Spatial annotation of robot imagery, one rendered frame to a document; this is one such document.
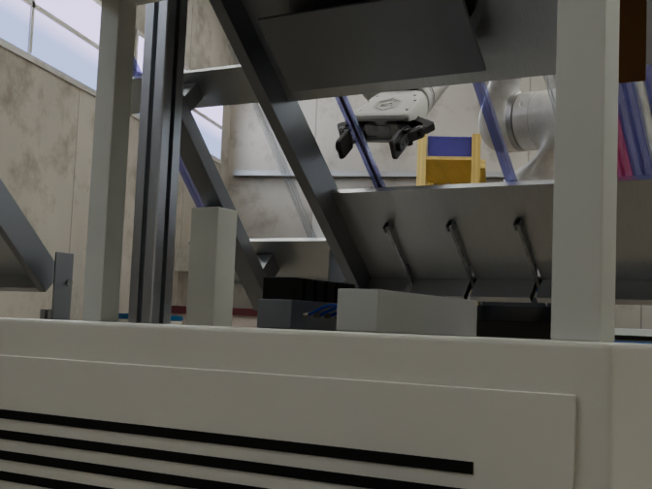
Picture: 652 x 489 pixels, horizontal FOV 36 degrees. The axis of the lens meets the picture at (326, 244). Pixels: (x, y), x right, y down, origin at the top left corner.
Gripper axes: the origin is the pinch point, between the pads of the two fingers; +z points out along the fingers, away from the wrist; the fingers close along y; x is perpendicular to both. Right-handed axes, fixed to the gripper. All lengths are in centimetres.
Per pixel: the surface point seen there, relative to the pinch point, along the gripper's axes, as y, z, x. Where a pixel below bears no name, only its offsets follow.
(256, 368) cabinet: 33, 80, -27
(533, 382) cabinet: 52, 81, -29
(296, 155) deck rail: -8.4, 7.3, -2.6
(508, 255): 19.9, 0.0, 18.9
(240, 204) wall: -571, -695, 452
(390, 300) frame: 25, 47, -7
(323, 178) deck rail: -7.7, 2.5, 4.1
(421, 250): 5.3, 0.0, 18.9
